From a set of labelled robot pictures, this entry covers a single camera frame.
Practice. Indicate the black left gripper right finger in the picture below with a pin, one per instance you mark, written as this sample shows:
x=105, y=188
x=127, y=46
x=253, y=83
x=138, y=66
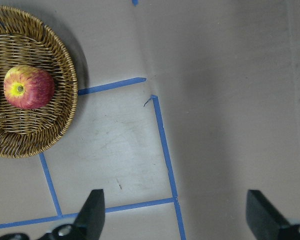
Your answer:
x=265, y=221

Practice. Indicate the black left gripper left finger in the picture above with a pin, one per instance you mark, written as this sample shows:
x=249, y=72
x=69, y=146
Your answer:
x=91, y=218

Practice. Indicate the round wicker basket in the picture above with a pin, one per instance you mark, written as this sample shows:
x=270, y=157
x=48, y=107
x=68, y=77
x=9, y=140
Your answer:
x=26, y=40

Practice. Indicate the yellow-red apple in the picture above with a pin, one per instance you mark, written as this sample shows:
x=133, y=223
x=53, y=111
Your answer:
x=28, y=87

